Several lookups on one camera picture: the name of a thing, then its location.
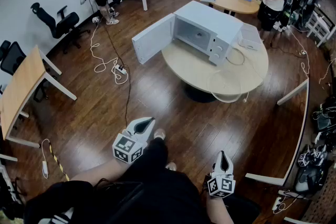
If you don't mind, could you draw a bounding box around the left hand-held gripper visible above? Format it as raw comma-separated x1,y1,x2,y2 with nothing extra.
112,117,156,165

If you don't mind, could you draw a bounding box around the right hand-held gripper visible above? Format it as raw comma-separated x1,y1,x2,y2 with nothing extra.
207,151,236,199

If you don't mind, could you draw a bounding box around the round glass turntable plate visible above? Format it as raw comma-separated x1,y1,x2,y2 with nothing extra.
207,69,242,103

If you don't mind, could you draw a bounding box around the white microwave oven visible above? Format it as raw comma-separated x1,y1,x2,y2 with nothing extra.
131,0,244,66

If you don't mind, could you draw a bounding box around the person's left forearm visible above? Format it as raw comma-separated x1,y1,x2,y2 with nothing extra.
70,157,132,187

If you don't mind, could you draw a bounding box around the person's right forearm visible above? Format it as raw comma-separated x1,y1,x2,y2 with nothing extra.
206,195,234,224

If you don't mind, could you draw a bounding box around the person's left shoe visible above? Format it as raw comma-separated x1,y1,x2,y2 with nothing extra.
153,128,166,140

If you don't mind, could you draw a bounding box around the white power strip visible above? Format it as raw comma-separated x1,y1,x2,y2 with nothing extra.
114,65,128,76

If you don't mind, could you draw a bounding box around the person's black clothing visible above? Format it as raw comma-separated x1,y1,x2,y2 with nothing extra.
23,137,263,224

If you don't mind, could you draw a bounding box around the black round table base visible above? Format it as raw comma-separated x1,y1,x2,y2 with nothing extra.
183,81,218,103

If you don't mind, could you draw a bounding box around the pile of spare hand-held grippers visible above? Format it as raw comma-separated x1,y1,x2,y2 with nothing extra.
295,144,330,195

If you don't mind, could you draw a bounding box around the white power adapter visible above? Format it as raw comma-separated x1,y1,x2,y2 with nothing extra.
41,138,50,179

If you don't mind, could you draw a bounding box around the dark desk with white legs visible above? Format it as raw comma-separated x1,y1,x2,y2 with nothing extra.
245,78,336,218

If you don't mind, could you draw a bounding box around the black backpack with green trim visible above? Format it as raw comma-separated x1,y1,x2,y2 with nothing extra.
312,98,336,140

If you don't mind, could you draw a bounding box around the black office chair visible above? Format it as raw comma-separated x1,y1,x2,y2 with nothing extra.
0,39,27,77
30,2,91,55

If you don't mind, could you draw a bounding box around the white storage box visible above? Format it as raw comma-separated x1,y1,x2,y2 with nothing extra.
237,24,263,50

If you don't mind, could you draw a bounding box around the white slatted chair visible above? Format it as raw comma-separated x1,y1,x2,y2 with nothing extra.
306,7,336,48

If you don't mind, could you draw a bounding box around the black floor cable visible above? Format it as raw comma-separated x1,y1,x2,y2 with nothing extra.
103,23,132,128

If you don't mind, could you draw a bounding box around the yellow black striped strap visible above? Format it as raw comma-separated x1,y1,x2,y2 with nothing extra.
49,144,70,182

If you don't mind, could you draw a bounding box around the white floor cable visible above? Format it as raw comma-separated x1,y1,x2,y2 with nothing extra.
286,26,310,78
90,16,129,85

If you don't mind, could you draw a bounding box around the white microwave power cable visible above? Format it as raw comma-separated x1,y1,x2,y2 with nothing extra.
225,46,265,103

